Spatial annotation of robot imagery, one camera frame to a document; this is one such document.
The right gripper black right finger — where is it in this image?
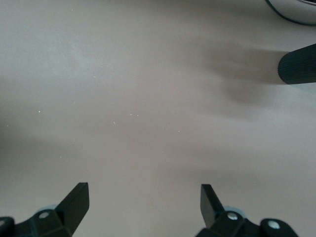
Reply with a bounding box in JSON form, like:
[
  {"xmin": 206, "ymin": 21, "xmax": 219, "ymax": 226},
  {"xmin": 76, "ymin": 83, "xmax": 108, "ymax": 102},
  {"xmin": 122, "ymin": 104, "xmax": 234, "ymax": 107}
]
[{"xmin": 196, "ymin": 184, "xmax": 298, "ymax": 237}]

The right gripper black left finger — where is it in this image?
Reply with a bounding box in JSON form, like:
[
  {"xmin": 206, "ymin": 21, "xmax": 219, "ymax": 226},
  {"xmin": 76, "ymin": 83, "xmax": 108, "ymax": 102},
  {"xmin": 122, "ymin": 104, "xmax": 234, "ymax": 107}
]
[{"xmin": 0, "ymin": 182, "xmax": 89, "ymax": 237}]

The black ribbed cylinder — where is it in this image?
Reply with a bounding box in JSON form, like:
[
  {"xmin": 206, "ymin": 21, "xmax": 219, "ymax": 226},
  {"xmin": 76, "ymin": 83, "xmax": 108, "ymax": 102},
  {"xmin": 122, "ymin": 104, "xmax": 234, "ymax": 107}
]
[{"xmin": 278, "ymin": 43, "xmax": 316, "ymax": 85}]

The black arched cable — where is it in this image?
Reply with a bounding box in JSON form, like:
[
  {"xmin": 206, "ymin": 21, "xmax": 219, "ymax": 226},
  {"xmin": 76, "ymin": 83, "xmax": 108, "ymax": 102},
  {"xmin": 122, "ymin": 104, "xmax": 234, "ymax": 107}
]
[{"xmin": 264, "ymin": 0, "xmax": 316, "ymax": 27}]

